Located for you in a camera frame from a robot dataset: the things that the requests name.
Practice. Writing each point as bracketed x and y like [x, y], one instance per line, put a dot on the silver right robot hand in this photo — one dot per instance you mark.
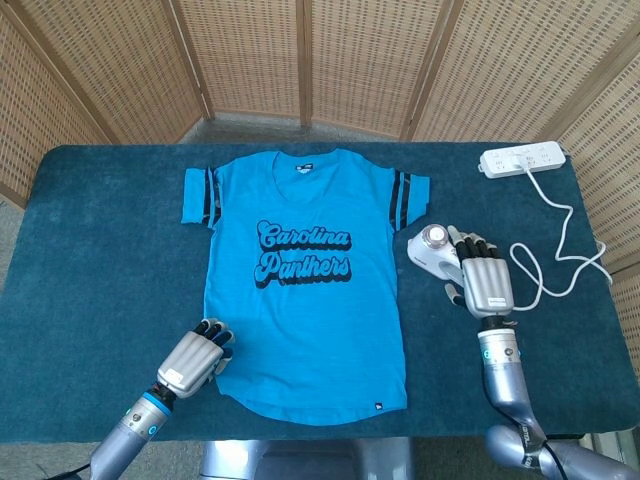
[487, 285]

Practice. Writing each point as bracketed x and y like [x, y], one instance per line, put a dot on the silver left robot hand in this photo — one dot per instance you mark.
[192, 360]

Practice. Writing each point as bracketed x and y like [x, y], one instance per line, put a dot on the white handheld garment steamer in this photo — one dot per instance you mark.
[430, 252]

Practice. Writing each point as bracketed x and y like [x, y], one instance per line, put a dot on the woven rattan folding screen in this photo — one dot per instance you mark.
[370, 60]

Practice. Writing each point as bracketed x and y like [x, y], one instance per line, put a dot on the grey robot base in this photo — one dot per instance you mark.
[300, 460]

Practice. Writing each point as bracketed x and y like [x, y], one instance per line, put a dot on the dark blue carpeted table surface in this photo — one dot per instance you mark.
[110, 250]

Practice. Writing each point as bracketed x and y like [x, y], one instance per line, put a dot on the blue Carolina Panthers T-shirt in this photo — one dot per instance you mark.
[300, 340]

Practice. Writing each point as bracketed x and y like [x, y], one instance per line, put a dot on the white power strip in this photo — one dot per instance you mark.
[505, 162]

